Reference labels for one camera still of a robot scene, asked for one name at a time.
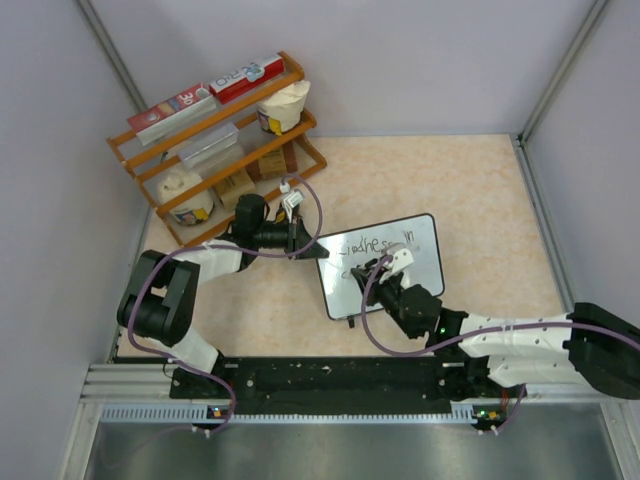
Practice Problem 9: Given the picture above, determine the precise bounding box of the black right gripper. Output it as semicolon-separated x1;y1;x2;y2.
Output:
354;265;420;339

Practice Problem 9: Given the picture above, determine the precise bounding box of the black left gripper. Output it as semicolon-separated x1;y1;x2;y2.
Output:
254;214;328;261

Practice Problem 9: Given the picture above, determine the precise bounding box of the black framed whiteboard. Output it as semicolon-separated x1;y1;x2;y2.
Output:
317;213;445;320

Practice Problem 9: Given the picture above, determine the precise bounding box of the black yellow drink can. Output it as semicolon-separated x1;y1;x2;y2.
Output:
275;202;293;224

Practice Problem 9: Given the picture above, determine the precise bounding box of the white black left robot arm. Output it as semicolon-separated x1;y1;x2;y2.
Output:
116;189;329;397

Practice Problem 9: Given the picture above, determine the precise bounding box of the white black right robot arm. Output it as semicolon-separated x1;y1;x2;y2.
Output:
351;261;639;400

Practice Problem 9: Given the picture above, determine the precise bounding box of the orange wooden shelf rack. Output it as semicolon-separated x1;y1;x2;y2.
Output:
107;52;327;247

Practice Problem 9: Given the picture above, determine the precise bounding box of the clear plastic box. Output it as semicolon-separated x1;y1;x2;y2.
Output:
177;123;239;169

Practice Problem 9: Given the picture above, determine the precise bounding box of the white paper bag right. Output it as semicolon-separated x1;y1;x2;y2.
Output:
256;80;311;136

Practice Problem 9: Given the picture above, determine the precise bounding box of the red white foil box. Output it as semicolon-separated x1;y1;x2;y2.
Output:
208;54;285;104

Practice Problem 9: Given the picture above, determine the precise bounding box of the red grey wrap box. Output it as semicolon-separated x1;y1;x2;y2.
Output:
127;83;217;146

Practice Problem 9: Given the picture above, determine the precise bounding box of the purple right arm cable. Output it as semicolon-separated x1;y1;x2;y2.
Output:
360;247;640;436

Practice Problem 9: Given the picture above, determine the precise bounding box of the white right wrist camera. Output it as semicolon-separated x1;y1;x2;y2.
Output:
379;245;414;284

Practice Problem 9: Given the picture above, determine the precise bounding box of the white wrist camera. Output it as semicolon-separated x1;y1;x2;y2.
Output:
280;183;305;218
379;245;414;284

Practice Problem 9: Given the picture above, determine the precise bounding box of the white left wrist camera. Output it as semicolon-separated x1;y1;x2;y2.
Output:
280;183;305;218

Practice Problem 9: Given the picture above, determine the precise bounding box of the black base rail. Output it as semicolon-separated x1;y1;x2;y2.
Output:
170;356;517;415

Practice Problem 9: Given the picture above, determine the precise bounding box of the white slotted cable duct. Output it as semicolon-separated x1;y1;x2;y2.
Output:
101;398;506;426

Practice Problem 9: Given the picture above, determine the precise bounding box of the aluminium frame rail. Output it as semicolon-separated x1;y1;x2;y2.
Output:
80;364;175;403

